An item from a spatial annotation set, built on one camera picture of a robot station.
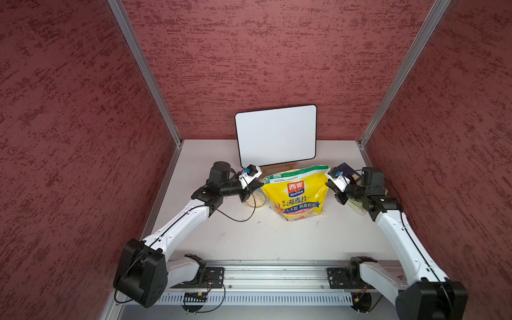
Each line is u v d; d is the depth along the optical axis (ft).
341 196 2.28
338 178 2.18
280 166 3.38
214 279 2.41
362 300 2.29
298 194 2.56
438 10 2.33
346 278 2.41
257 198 3.02
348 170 3.52
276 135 3.17
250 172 2.11
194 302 2.38
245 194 2.23
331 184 2.28
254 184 2.38
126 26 2.45
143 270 1.31
